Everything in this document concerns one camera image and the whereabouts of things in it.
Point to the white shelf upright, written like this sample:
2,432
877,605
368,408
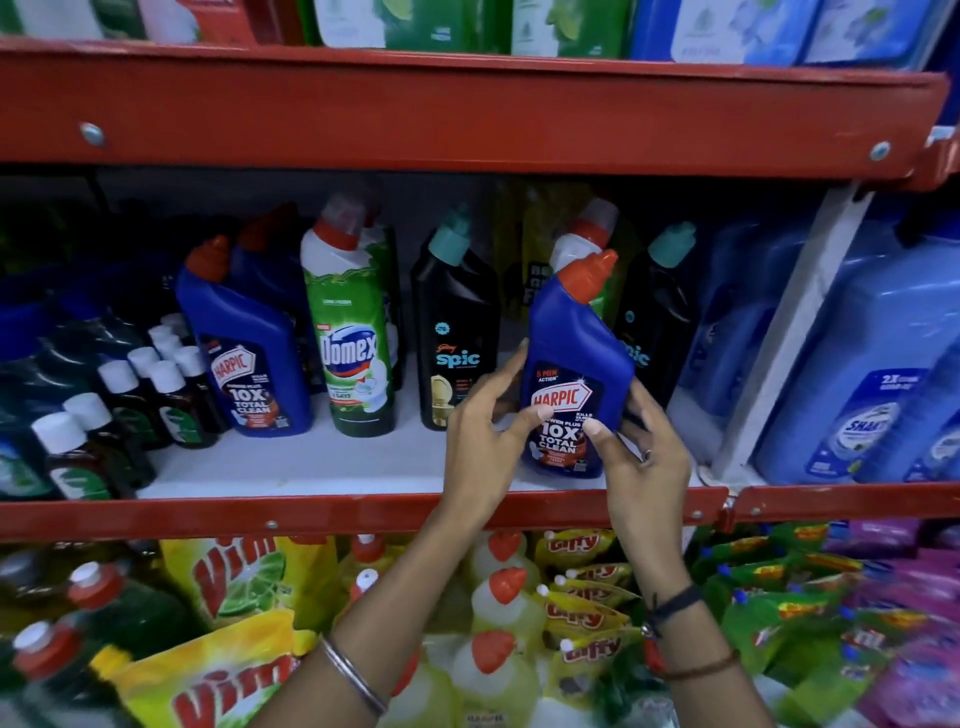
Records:
795,330

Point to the person's left forearm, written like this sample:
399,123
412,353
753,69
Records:
375,630

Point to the person's left thumb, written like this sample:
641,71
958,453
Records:
525,427

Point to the red white pack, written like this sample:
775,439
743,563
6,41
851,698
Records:
195,19

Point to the white shelf board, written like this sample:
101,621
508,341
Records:
375,461

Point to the blue toilet cleaner bottle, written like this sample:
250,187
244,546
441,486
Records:
274,270
574,352
247,352

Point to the pile of green spout pouches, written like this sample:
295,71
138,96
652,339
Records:
772,615

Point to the person's right thumb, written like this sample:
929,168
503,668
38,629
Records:
602,444

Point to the black bottle teal cap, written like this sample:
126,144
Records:
660,315
454,330

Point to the pile of pink pouches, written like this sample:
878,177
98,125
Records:
907,637

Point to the large blue cleaner jug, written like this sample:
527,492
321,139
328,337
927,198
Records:
862,352
739,322
926,435

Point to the group of yellow red-capped bottles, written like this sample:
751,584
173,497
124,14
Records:
495,645

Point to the green white toilet cleaner bottle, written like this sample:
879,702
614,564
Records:
391,285
349,322
581,240

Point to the person's left hand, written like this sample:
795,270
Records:
476,457

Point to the person's right hand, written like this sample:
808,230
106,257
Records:
649,502

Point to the red metal shelf beam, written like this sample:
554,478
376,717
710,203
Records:
847,501
300,514
934,161
465,112

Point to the group of small dark bottles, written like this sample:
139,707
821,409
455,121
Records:
127,412

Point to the small yellow spout pouch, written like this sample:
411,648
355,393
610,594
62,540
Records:
574,546
592,656
600,581
585,615

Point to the person's right forearm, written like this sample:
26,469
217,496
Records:
705,667

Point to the green bottle red cap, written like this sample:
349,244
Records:
67,675
135,615

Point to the black wrist band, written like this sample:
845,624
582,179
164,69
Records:
675,604

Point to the blue refill pouch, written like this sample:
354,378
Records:
720,30
870,30

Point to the green refill pouch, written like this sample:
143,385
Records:
409,22
570,26

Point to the group of dark teal bottles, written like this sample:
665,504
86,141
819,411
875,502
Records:
45,345

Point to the silver bangle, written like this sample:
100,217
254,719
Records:
354,675

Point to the person's right middle finger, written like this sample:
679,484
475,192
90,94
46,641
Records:
649,405

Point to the yellow dishwash pouch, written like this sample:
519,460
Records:
247,577
217,675

